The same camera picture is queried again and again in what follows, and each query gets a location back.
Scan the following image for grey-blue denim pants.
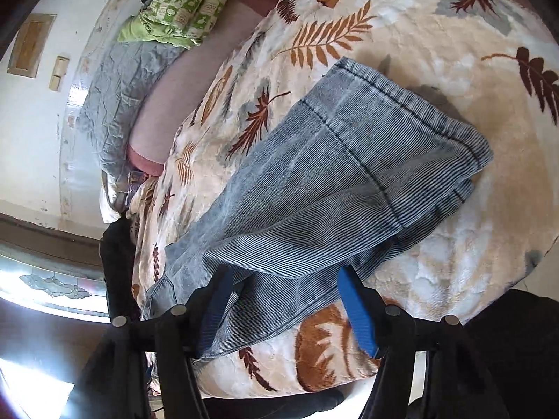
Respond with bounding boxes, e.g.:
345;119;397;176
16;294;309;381
142;58;493;359

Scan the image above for black garment on sofa edge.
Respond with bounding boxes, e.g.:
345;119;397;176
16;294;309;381
99;214;140;322

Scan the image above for grey quilted bedcover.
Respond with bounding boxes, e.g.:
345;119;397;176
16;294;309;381
76;41;185;180

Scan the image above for cream leaf-pattern fleece blanket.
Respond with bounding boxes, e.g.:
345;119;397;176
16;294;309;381
129;0;558;399

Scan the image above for green patterned cloth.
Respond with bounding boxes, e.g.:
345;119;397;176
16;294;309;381
117;0;227;49

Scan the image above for cream wall switch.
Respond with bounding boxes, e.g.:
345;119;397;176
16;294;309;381
48;56;70;92

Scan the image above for wooden wall switch plate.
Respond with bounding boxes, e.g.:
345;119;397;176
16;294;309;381
7;13;57;79

